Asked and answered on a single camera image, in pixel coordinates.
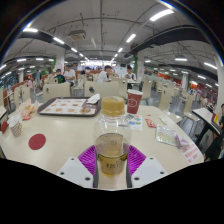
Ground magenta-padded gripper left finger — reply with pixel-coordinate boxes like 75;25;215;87
56;144;99;189

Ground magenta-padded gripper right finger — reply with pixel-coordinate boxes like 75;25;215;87
125;144;169;189

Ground clear bottle with yellow drink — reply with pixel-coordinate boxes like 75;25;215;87
93;95;133;178

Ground colourful printed leaflet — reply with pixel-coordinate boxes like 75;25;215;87
124;113;144;132

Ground clear plastic bag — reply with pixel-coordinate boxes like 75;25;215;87
155;123;179;147

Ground red sauce packet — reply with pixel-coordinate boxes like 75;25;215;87
144;117;157;129

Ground small purple packet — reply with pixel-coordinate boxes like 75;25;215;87
175;134;189;149

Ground small crumpled white tissue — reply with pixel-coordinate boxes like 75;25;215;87
158;114;173;126

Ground flat round red coaster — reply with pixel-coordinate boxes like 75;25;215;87
27;133;47;151

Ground red paper cup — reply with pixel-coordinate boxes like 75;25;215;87
126;88;144;115

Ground dark food tray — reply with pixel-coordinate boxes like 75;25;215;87
37;96;102;118

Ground white napkin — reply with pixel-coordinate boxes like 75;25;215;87
85;93;101;105

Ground beige chair with round hole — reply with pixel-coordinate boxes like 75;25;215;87
42;82;72;103
83;80;120;98

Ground white patterned mug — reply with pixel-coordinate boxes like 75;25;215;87
7;114;24;139

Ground person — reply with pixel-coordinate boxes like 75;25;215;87
53;68;67;84
203;103;224;161
124;64;137;89
96;65;113;83
63;64;77;87

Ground neighbouring beige table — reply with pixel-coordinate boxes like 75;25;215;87
192;107;223;136

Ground red box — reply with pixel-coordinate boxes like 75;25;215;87
0;120;9;134

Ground ceiling air conditioner unit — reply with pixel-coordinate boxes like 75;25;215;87
68;29;87;42

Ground ceiling lights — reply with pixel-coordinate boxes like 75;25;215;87
0;8;219;88

